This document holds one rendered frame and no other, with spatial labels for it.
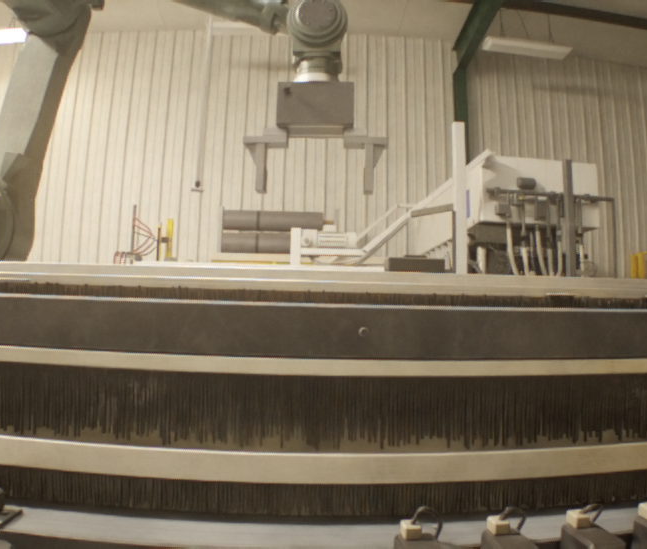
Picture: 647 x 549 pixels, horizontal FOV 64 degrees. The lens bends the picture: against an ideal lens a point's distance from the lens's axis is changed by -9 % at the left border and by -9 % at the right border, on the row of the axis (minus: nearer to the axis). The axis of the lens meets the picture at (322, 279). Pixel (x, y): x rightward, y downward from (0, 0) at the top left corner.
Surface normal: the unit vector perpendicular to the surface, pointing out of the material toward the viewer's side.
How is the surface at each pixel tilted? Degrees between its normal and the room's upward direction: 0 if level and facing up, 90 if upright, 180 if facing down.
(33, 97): 90
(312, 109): 90
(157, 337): 90
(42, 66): 90
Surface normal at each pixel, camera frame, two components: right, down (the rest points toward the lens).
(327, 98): -0.05, -0.08
